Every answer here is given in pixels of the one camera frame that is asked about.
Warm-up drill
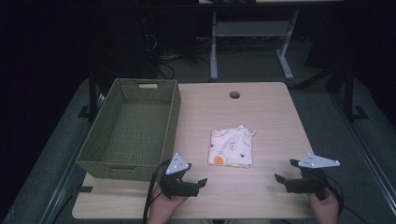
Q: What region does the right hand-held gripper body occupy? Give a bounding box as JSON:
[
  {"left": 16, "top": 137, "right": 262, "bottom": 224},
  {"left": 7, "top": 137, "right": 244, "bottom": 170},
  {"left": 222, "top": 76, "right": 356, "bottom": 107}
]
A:
[{"left": 284, "top": 152, "right": 341, "bottom": 201}]

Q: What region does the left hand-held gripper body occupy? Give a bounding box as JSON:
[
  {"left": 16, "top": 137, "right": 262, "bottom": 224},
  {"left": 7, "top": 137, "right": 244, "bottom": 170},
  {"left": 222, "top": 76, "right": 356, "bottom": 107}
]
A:
[{"left": 159, "top": 152, "right": 201, "bottom": 200}]

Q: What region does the person's left hand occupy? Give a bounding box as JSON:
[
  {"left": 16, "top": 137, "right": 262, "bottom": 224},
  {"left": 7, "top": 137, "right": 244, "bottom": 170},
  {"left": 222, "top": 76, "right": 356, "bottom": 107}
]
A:
[{"left": 148, "top": 186, "right": 189, "bottom": 224}]

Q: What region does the person's right hand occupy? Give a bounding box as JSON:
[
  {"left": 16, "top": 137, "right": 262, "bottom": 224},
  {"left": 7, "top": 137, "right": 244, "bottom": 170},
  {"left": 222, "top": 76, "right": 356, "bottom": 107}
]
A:
[{"left": 306, "top": 188, "right": 341, "bottom": 224}]

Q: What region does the folded white printed cloth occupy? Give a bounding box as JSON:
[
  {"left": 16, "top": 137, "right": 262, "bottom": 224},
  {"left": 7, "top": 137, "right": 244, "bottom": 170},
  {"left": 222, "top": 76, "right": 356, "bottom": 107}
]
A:
[{"left": 207, "top": 124, "right": 257, "bottom": 170}]

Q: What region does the green woven basket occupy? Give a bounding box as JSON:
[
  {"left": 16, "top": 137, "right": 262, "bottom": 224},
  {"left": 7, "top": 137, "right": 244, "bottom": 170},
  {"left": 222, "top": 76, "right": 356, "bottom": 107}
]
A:
[{"left": 76, "top": 77, "right": 182, "bottom": 183}]

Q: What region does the black metal stand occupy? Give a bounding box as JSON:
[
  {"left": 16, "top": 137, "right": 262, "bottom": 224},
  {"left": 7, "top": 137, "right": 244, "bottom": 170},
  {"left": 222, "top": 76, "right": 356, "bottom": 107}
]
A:
[
  {"left": 341, "top": 66, "right": 370, "bottom": 123},
  {"left": 77, "top": 70, "right": 101, "bottom": 119}
]

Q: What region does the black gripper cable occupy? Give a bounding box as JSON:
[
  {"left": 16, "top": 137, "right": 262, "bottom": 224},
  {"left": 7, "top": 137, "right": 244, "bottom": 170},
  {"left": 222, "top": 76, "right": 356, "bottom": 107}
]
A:
[
  {"left": 142, "top": 159, "right": 173, "bottom": 224},
  {"left": 323, "top": 175, "right": 373, "bottom": 224}
]

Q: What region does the tangle of floor cables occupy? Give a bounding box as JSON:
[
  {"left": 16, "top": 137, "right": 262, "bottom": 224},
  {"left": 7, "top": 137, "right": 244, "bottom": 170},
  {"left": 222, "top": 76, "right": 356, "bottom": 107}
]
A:
[{"left": 141, "top": 33, "right": 213, "bottom": 80}]

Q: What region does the white metal desk frame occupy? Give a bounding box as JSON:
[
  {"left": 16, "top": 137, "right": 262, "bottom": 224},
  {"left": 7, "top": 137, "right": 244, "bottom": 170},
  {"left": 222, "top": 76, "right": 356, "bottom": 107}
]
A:
[{"left": 209, "top": 8, "right": 301, "bottom": 81}]

